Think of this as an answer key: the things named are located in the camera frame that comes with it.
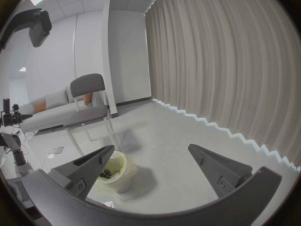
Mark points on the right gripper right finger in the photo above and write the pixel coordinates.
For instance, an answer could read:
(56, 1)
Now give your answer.
(222, 173)

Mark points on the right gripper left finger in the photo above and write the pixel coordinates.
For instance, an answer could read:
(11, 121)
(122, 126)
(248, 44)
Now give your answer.
(81, 173)

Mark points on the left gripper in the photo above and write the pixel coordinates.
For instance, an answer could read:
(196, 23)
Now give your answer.
(11, 119)

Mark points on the black plastic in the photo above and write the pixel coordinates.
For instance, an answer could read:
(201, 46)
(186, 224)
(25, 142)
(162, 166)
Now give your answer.
(106, 174)

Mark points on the yellow plastic bag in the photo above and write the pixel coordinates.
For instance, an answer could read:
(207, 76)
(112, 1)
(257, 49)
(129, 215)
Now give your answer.
(128, 167)

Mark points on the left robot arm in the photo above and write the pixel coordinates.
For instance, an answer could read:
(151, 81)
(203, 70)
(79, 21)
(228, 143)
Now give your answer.
(10, 141)

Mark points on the white trash bin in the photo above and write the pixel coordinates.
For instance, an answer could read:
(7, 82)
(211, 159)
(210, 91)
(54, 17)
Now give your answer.
(124, 187)

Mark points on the orange cushion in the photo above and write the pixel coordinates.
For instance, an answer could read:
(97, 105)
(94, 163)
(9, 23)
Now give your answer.
(87, 98)
(40, 107)

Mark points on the pale grey sofa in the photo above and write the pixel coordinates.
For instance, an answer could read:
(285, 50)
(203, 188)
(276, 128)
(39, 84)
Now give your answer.
(47, 118)

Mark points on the white cushion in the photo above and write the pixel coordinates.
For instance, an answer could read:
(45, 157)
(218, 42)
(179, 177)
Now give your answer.
(56, 99)

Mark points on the grey chair with white legs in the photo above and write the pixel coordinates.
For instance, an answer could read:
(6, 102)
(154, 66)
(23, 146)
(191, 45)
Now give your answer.
(88, 116)

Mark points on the beige curtain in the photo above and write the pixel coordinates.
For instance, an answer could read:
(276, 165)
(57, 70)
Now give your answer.
(223, 67)

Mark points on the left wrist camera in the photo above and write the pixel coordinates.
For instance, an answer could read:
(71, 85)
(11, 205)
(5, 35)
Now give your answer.
(15, 107)

